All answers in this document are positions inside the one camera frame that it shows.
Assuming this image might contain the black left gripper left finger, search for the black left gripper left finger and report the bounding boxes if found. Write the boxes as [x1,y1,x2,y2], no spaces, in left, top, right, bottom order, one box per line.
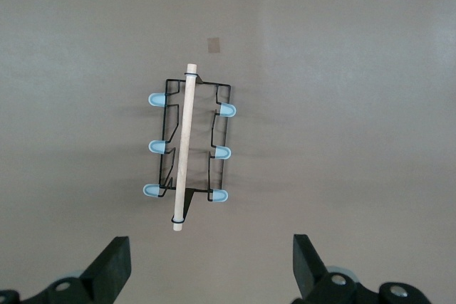
[0,235,132,304]

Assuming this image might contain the black wire cup holder rack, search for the black wire cup holder rack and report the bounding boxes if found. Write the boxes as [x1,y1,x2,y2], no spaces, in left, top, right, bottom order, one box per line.
[142,63,236,232]

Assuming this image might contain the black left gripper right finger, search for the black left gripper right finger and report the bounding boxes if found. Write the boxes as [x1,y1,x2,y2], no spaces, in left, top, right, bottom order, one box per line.
[291,234,432,304]

